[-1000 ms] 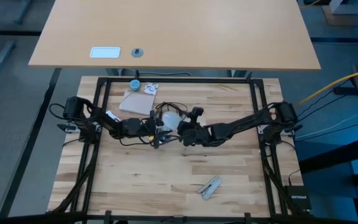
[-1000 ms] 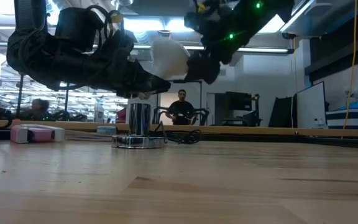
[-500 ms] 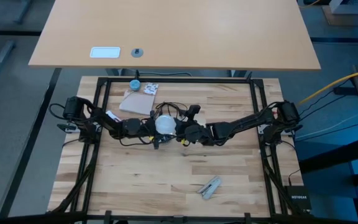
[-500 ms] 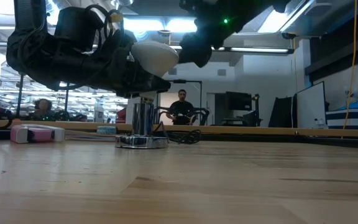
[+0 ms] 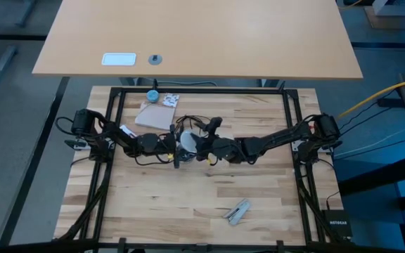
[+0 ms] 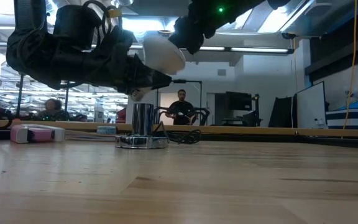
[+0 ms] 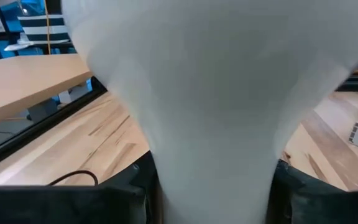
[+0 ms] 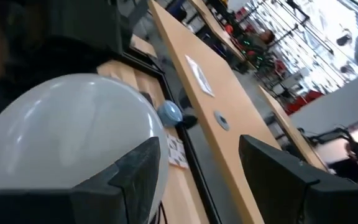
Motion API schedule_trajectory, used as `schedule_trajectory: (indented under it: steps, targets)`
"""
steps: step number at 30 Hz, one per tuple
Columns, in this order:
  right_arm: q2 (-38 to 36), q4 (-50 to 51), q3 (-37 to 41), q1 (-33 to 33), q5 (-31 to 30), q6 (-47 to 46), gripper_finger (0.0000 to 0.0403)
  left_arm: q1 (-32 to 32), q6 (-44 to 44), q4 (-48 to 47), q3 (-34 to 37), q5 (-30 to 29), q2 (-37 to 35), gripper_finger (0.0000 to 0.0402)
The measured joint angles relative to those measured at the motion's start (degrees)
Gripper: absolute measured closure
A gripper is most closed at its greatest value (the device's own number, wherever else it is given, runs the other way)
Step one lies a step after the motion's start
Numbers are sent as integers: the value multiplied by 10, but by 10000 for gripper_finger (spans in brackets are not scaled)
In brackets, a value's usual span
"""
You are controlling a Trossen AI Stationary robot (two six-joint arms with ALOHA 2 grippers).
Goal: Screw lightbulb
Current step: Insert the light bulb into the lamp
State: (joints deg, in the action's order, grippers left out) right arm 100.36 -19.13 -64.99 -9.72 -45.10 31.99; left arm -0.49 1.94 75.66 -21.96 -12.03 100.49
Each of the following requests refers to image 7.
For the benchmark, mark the blue white striped cushion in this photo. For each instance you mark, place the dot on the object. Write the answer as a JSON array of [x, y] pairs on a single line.
[[43, 29]]

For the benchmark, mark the light wooden desk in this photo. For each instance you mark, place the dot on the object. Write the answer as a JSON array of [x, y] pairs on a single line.
[[26, 84]]

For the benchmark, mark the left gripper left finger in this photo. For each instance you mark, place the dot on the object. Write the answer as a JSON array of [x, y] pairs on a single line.
[[73, 205]]

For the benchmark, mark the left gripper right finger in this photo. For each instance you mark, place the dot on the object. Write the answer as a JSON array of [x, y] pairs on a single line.
[[322, 205]]

